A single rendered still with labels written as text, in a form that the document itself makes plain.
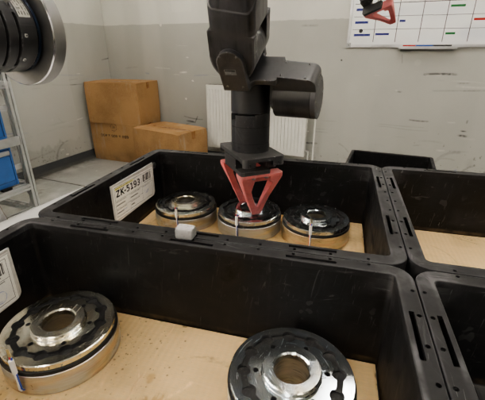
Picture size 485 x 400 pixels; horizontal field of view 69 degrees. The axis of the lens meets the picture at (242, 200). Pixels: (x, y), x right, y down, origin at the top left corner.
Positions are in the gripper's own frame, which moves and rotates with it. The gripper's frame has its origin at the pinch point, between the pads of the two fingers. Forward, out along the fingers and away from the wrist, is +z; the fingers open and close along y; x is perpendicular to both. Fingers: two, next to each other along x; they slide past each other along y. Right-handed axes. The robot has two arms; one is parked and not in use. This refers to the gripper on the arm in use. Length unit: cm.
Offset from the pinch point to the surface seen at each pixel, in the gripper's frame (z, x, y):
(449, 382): -6.3, 4.9, -39.3
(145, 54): -13, -38, 357
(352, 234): 4.1, -14.1, -9.0
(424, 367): -6.2, 5.4, -38.0
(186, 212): 1.4, 9.6, 3.4
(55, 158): 78, 62, 326
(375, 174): -5.9, -16.5, -9.3
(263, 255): -6.1, 8.9, -23.2
